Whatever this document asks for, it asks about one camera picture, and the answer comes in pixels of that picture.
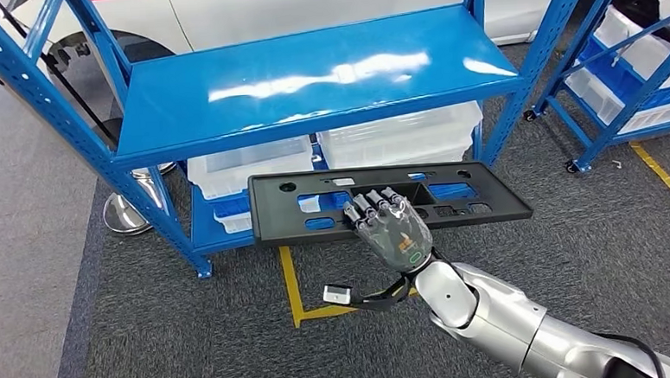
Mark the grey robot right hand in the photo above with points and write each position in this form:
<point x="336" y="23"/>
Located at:
<point x="397" y="233"/>

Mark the black plastic plate frame part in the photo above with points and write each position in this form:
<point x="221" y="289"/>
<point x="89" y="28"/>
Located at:
<point x="502" y="207"/>

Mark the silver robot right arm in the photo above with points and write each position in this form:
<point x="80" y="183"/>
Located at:
<point x="508" y="322"/>

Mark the blue metal shelf rack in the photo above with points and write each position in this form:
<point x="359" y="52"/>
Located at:
<point x="278" y="81"/>

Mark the black part in bin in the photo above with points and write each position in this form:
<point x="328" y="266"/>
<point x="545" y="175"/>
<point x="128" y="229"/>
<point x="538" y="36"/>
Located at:
<point x="641" y="8"/>

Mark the clear white plastic bin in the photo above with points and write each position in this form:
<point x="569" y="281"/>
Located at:
<point x="242" y="175"/>

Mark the blue plastic bin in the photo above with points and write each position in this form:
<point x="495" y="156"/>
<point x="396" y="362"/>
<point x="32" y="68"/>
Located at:
<point x="232" y="205"/>
<point x="622" y="81"/>

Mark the small white scrap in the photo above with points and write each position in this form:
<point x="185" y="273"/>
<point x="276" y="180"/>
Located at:
<point x="617" y="164"/>

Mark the white car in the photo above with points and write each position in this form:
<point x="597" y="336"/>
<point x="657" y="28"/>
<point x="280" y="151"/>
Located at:
<point x="331" y="4"/>

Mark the blue metal rack with casters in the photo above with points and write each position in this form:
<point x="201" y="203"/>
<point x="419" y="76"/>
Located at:
<point x="618" y="122"/>

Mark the chrome stanchion with chrome base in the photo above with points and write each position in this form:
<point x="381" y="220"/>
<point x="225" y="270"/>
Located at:
<point x="121" y="219"/>

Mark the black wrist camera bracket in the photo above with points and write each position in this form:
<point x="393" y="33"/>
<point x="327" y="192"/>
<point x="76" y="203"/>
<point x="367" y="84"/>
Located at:
<point x="384" y="304"/>

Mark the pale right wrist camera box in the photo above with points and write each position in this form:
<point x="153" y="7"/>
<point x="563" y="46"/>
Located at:
<point x="337" y="294"/>

